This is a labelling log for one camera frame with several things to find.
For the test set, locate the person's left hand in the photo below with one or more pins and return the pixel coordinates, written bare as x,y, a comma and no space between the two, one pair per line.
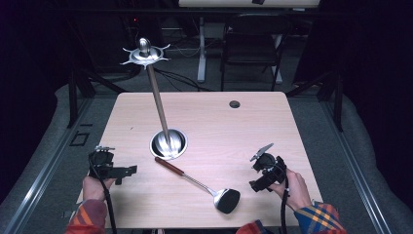
93,189

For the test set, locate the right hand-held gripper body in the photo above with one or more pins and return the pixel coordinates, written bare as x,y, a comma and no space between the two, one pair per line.
268,167

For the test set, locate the black folding chair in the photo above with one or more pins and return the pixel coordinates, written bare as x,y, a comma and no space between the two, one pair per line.
253,42

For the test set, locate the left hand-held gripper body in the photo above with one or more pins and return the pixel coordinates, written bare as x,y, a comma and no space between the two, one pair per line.
101,161

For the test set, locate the black metal stand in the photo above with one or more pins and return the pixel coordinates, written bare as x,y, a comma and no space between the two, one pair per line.
76,94
328,94

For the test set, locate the person's plaid clothing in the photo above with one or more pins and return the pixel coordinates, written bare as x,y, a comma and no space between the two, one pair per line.
253,228

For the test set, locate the dark table grommet hole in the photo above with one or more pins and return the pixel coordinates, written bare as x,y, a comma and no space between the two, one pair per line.
234,104

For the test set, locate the white desk leg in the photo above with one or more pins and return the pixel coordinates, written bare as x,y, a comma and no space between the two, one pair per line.
202,48

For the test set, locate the metal utensil rack stand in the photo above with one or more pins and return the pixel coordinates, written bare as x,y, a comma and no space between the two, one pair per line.
162,110

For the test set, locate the person's right hand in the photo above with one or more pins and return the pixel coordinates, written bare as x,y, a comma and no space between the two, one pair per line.
294,191

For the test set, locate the aluminium floor rail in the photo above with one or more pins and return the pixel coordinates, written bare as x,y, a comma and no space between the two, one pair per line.
357,175
42,175

